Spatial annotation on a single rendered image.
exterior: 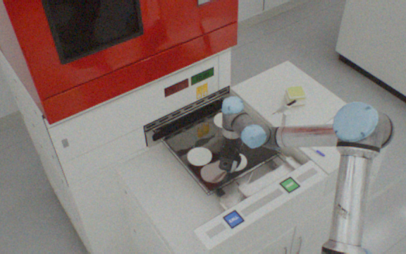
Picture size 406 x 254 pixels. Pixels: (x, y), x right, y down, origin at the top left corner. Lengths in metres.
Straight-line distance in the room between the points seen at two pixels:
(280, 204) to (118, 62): 0.76
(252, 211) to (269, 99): 0.60
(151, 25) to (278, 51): 2.47
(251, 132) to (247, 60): 2.39
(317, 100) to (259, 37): 2.13
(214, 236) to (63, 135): 0.67
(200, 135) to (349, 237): 0.90
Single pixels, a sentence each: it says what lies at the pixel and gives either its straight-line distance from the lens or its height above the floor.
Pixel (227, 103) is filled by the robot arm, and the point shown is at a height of 1.27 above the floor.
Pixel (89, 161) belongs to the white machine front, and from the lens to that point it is 1.95.
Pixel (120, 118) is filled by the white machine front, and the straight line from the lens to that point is 1.87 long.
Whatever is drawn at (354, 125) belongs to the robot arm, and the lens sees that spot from 1.33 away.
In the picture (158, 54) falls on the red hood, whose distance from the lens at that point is 1.73.
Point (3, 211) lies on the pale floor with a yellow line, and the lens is 3.13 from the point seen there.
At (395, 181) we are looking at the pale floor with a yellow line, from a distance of 3.19.
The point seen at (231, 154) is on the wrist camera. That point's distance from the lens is 1.71.
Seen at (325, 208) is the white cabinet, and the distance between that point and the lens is 2.04.
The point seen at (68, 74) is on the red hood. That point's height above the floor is 1.40.
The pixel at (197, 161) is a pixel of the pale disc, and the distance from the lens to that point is 1.91.
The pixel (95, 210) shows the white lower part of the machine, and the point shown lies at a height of 0.61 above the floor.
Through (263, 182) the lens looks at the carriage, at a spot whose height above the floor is 0.88.
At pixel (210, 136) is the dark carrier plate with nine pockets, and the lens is 2.00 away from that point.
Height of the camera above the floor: 2.35
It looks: 45 degrees down
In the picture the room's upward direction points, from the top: 2 degrees counter-clockwise
